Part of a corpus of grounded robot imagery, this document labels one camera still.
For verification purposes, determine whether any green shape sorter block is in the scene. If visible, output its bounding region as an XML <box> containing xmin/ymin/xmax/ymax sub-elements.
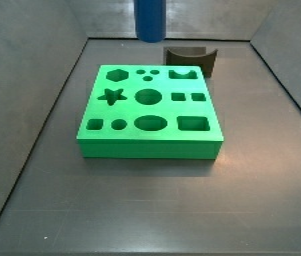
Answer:
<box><xmin>77</xmin><ymin>65</ymin><xmax>224</xmax><ymax>159</ymax></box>

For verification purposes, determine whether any dark curved holder block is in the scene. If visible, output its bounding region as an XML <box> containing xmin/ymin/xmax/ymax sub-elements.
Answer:
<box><xmin>164</xmin><ymin>46</ymin><xmax>218</xmax><ymax>78</ymax></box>

